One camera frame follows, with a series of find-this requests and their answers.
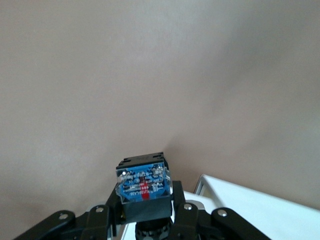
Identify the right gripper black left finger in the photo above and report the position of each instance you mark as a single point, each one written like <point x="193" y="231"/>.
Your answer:
<point x="100" y="225"/>

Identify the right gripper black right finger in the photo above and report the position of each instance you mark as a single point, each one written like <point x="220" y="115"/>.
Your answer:
<point x="190" y="222"/>

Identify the green push button switch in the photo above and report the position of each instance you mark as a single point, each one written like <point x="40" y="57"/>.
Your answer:
<point x="143" y="185"/>

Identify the white cabinet drawer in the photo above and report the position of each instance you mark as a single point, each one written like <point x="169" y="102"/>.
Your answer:
<point x="262" y="215"/>

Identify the brown table mat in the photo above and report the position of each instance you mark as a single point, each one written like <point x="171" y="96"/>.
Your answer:
<point x="160" y="75"/>

